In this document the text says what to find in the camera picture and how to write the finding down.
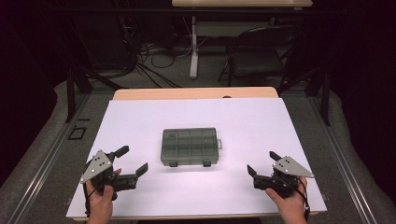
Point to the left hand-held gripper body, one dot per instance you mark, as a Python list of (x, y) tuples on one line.
[(95, 166)]

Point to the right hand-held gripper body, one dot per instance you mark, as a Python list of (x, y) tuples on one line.
[(289, 168)]

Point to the grey translucent compartment box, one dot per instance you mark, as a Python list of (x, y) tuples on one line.
[(190, 146)]

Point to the person's left hand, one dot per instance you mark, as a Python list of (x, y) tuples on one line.
[(101, 205)]

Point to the person's right hand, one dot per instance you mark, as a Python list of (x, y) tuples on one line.
[(291, 208)]

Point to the white table cover sheet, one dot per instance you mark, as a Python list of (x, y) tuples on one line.
[(199, 115)]

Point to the black metal stand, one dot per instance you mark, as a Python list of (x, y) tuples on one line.
[(325, 93), (71, 93)]

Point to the wooden table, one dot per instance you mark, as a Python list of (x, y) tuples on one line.
[(193, 92)]

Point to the black folding chair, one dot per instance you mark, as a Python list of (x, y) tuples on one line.
[(258, 63)]

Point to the white-legged wooden desk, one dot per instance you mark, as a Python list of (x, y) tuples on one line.
[(194, 59)]

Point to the black floor socket frame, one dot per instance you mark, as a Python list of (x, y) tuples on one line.
[(77, 133)]

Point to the grey metal floor rail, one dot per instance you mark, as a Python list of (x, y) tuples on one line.
[(342, 161), (46, 161)]

